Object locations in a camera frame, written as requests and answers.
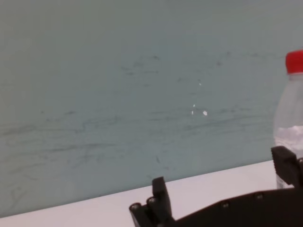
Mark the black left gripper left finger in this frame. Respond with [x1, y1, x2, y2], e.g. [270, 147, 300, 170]
[129, 176, 176, 227]

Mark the clear water bottle red cap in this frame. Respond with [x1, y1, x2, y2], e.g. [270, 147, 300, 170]
[273, 49, 303, 190]

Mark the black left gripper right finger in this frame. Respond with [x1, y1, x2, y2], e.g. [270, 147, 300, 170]
[271, 146, 303, 190]

